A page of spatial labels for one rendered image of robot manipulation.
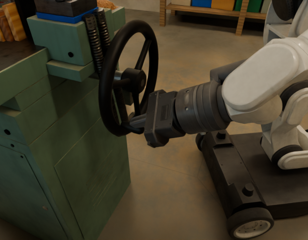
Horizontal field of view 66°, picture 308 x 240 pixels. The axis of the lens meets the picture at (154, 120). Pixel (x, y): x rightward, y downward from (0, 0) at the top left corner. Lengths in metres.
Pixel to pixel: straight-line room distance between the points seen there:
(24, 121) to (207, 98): 0.41
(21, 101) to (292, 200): 1.13
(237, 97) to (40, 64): 0.44
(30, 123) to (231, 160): 0.96
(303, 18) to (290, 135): 0.54
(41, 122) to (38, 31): 0.21
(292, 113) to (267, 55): 0.65
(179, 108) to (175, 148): 1.14
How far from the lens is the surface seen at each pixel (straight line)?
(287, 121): 1.03
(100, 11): 0.58
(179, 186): 1.37
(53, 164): 0.74
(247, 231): 1.26
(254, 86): 0.36
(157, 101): 0.48
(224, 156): 1.29
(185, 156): 1.51
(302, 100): 0.99
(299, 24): 0.83
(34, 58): 0.60
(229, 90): 0.37
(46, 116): 0.66
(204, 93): 0.40
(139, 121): 0.51
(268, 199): 1.23
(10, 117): 0.60
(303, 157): 1.26
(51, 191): 0.78
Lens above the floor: 1.12
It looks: 40 degrees down
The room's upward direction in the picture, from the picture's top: straight up
